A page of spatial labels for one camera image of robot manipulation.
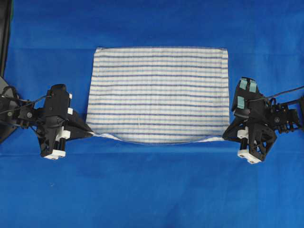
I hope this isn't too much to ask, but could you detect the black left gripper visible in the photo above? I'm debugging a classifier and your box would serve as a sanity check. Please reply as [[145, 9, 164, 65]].
[[38, 84, 94, 160]]

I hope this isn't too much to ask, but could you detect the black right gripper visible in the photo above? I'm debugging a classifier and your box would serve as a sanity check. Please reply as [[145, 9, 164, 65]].
[[222, 77, 276, 164]]

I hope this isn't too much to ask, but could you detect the blue striped white towel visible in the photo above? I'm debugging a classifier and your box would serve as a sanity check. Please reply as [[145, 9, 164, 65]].
[[86, 47, 230, 144]]

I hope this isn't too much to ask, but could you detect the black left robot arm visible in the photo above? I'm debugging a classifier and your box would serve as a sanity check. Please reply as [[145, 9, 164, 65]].
[[0, 84, 94, 160]]

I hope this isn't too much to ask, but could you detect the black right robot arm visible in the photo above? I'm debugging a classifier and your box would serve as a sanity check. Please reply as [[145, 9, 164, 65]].
[[222, 77, 304, 164]]

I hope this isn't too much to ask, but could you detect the blue table cloth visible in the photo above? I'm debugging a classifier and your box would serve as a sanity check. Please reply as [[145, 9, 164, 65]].
[[0, 0, 304, 228]]

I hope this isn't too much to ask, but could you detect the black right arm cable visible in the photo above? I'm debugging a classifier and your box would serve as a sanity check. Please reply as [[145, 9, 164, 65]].
[[247, 86, 304, 103]]

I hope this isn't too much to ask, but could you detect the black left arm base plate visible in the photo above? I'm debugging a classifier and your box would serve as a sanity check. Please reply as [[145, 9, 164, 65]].
[[0, 77, 19, 143]]

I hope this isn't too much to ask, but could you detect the black frame rail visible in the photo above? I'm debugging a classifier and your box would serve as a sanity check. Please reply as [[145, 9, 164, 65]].
[[0, 0, 13, 78]]

